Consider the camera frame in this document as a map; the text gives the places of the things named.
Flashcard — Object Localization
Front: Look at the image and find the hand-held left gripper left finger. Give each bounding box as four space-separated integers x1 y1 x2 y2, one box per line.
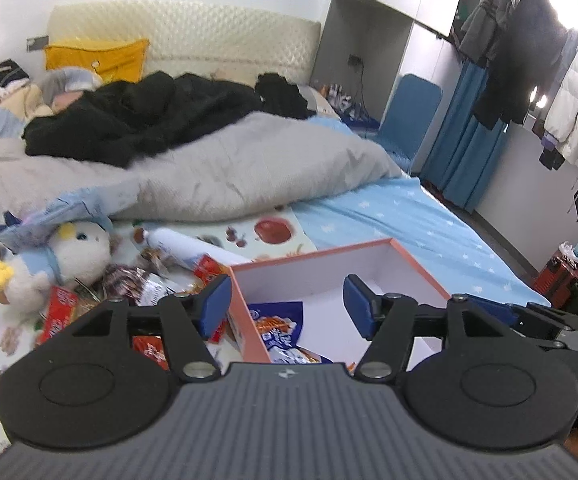
36 275 233 382

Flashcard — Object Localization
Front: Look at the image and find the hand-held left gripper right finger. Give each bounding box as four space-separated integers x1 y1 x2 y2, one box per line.
343 274 537 382

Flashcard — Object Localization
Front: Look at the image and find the orange cardboard box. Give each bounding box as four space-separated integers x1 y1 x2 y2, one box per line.
226 238 452 368

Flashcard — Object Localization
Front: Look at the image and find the blue snack packet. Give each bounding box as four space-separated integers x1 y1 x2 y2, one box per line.
248 301 336 365

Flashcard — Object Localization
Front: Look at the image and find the red snack packet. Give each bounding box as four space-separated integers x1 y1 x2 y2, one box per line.
38 285 80 347
132 335 170 371
194 255 232 282

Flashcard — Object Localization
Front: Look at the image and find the red suitcase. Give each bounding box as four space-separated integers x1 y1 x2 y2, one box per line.
534 255 578 307

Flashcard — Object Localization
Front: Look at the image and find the white tube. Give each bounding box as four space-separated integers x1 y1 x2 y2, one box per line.
145 227 256 274

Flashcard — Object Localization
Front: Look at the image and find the fruit print mat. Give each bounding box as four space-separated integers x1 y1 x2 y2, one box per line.
0 210 320 461

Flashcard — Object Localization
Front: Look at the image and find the maroon clear snack packet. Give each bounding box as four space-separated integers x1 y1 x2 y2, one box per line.
100 265 170 307

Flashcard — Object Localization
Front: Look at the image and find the blue star-print bed sheet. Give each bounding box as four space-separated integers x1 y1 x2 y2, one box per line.
294 175 552 307

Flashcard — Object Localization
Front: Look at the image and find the grey blanket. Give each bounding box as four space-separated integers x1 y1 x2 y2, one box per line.
0 110 404 226

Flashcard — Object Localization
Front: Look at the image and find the white plush toy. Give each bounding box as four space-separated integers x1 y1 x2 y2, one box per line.
0 222 113 312

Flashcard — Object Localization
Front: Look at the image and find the blue curtain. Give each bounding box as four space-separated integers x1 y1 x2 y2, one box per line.
421 57 508 214

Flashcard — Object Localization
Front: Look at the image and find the light blue star-print cloth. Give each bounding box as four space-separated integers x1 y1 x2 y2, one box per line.
0 187 116 254

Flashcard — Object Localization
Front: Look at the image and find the blue chair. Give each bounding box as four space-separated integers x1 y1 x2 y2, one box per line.
376 74 444 162

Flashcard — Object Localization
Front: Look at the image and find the clutter of small bottles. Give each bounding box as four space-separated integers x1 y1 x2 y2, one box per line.
319 82 380 129

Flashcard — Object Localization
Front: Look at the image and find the black coat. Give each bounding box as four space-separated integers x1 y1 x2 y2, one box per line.
23 71 270 169

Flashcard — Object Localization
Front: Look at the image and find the black garment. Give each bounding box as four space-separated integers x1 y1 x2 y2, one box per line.
255 73 316 120

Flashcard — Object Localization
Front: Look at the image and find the white puffer jacket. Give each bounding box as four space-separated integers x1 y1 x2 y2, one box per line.
543 30 578 167

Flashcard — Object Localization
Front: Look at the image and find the black hanging jacket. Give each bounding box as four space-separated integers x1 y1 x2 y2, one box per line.
471 0 570 132

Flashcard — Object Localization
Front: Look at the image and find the yellow pillow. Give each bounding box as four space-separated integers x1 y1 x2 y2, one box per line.
44 37 150 84

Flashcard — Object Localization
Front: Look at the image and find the cream padded headboard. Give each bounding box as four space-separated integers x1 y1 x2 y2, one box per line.
46 2 322 87

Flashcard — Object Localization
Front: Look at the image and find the grey wardrobe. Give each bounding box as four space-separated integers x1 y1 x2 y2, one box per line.
311 0 470 127

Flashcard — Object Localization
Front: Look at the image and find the cream blue pillow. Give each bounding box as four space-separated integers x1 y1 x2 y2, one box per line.
0 84 56 139

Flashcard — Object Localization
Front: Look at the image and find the grey hanging jacket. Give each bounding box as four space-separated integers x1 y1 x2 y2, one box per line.
459 0 516 69

